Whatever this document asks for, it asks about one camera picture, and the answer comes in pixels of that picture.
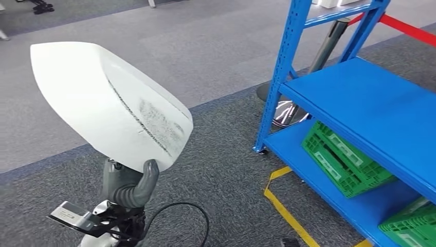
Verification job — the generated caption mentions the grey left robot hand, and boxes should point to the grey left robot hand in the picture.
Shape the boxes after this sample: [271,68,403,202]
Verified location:
[100,157,160,208]

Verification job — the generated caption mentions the white curved plastic part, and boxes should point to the white curved plastic part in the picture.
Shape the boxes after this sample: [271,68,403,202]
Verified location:
[30,41,194,173]

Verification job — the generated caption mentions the blue metal shelf rack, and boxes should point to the blue metal shelf rack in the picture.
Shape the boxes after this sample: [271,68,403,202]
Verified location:
[252,0,436,247]

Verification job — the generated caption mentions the chrome stanchion base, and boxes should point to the chrome stanchion base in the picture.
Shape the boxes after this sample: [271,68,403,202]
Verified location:
[256,83,310,129]

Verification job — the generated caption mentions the green plastic crate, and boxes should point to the green plastic crate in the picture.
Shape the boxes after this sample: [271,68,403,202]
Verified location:
[301,121,396,200]
[378,197,436,247]

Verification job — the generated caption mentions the black chair base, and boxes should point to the black chair base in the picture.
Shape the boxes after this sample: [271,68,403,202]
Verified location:
[15,0,55,15]

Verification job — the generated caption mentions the white lit plinth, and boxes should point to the white lit plinth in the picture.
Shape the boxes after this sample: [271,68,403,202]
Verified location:
[312,0,362,9]

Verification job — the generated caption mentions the red barrier belt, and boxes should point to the red barrier belt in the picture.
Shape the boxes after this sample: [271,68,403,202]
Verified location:
[347,13,436,48]

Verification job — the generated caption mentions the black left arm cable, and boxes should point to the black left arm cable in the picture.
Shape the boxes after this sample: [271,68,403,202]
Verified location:
[141,202,210,247]

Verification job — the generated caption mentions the steel stanchion post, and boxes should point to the steel stanchion post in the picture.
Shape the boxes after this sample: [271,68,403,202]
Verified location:
[306,17,352,74]

